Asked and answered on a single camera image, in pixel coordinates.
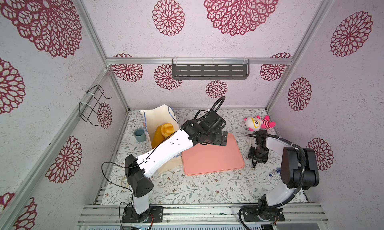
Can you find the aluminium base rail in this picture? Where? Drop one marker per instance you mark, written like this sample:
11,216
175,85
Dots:
202,214

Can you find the teal ceramic cup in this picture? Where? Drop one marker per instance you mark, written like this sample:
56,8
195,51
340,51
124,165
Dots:
140,135

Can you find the black wire wall rack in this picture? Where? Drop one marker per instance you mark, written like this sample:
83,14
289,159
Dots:
96,111

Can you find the grey wall shelf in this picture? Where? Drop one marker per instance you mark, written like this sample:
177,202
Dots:
210,71

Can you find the blue checkered paper bag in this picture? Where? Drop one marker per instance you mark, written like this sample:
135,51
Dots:
157,117

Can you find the pink white plush toy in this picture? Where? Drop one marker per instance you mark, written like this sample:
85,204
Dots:
258,123

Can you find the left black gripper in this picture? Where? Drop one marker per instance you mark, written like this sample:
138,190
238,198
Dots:
220,139

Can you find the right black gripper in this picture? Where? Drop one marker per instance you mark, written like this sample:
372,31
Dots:
250,153

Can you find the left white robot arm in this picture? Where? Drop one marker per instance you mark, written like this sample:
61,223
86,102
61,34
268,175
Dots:
138,170

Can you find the pink plastic tray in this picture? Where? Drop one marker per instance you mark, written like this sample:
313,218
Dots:
207,159

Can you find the long baguette bread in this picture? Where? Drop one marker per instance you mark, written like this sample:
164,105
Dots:
158,137

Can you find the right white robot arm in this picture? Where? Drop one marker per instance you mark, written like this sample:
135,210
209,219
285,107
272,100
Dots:
299,170

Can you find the blue marker pen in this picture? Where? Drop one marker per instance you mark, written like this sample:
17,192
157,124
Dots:
274,173

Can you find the small bundt cake bread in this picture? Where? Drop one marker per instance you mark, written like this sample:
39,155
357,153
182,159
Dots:
167,129

